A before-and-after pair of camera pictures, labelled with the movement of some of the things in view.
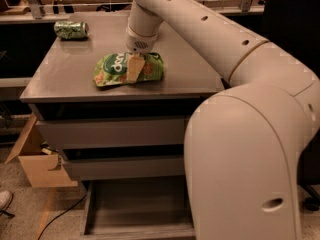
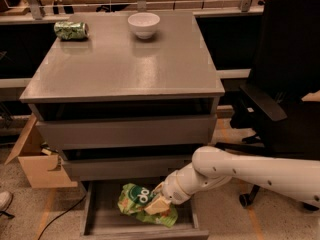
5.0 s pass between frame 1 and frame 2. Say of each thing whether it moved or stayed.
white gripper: moved
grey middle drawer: stayed
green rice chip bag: moved
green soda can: stayed
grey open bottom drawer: stayed
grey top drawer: stayed
